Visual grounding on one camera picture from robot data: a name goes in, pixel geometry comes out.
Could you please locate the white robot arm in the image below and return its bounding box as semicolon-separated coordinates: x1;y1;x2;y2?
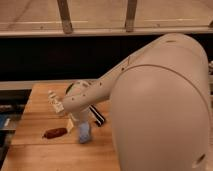
62;34;212;171

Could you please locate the left metal window post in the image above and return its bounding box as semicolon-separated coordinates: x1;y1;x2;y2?
57;0;73;34

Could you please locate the right metal window post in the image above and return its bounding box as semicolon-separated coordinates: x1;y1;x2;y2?
125;0;137;32

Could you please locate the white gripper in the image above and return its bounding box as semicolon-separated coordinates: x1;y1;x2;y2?
66;108;90;133

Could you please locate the wooden board table top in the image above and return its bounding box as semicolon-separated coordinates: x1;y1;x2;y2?
1;83;120;171

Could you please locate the dark red sausage toy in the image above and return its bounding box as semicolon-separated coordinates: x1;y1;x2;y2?
43;128;67;139

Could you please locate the metal window post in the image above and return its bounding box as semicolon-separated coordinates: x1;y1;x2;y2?
57;0;73;34
125;0;137;32

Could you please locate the small white plastic bottle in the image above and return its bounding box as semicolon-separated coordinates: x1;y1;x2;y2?
48;90;65;116

